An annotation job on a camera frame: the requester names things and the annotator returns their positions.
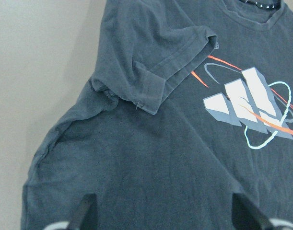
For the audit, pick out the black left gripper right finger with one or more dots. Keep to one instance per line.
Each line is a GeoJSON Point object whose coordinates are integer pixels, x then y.
{"type": "Point", "coordinates": [246, 216]}

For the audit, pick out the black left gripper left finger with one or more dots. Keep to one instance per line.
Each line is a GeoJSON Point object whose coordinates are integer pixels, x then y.
{"type": "Point", "coordinates": [85, 216]}

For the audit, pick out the black printed t-shirt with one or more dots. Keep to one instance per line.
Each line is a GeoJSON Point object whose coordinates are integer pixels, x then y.
{"type": "Point", "coordinates": [190, 102]}

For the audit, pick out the brown table mat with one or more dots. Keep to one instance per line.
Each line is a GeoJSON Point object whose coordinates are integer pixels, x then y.
{"type": "Point", "coordinates": [48, 50]}

